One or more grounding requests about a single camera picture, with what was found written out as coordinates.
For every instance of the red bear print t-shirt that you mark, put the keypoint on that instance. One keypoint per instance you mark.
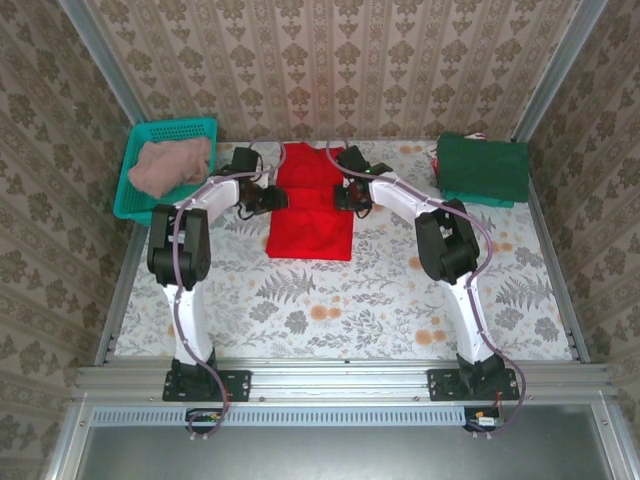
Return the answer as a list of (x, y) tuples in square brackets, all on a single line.
[(310, 230)]

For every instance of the dark green t-shirt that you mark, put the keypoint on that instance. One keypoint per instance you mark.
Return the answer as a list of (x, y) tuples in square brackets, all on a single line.
[(480, 165)]

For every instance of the teal t-shirt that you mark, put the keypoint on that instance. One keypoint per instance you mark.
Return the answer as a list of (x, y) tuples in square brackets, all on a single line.
[(475, 200)]

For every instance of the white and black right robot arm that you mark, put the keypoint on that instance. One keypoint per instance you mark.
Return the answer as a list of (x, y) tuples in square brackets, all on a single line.
[(470, 320)]

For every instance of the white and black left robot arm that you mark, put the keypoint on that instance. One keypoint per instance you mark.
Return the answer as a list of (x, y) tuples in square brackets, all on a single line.
[(187, 320)]

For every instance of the teal plastic basket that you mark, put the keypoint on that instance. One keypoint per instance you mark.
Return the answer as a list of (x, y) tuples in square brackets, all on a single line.
[(200, 212)]

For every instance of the floral tablecloth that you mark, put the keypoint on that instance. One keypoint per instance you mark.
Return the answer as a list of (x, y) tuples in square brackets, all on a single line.
[(325, 300)]

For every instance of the beige t-shirt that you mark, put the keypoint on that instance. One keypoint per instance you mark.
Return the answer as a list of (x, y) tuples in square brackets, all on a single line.
[(165, 170)]

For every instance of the small electronics board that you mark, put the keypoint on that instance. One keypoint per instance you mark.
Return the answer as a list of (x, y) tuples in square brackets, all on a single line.
[(482, 421), (205, 417)]

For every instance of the grey metal panel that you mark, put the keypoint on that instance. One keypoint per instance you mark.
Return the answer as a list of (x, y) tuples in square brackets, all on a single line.
[(325, 455)]

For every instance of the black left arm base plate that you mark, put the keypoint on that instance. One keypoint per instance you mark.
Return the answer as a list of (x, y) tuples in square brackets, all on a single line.
[(237, 385)]

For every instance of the aluminium mounting rail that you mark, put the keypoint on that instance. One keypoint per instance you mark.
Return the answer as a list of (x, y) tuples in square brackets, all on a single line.
[(340, 380)]

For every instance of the aluminium table side rail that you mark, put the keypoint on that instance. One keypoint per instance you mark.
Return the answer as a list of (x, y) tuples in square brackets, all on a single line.
[(112, 320), (560, 285)]

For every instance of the aluminium frame post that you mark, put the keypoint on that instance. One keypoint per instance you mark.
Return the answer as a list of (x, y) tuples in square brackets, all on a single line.
[(560, 65), (105, 55)]

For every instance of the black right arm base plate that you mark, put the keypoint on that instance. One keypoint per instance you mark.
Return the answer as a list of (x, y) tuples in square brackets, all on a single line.
[(442, 385)]

